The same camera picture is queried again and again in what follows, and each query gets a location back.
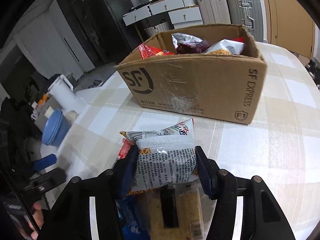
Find woven laundry basket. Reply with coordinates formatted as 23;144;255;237
145;22;171;37

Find purple grape candy bag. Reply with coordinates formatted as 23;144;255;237
171;33;210;54

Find person's left hand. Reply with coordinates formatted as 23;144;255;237
27;202;44;240

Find black refrigerator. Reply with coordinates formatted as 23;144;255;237
57;0;141;67

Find white drawer desk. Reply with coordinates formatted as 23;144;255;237
123;0;203;29

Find silver grey suitcase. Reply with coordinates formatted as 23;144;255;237
227;0;264;42

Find checkered tablecloth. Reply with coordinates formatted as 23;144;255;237
41;43;319;239

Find wooden door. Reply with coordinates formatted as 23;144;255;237
264;0;315;59

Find blue stacked bowls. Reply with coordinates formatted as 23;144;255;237
42;109;71;147

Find blue cookie snack pack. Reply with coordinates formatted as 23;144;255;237
116;196;150;239

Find orange cracker pack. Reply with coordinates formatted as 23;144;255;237
147;184;204;239

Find brown SF Express cardboard box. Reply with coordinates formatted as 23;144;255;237
116;24;267;124

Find white red noodle snack bag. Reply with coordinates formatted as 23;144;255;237
203;37;245;55

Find beige suitcase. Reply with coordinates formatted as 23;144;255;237
197;0;231;24

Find white electric kettle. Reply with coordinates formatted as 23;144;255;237
48;74;86;114

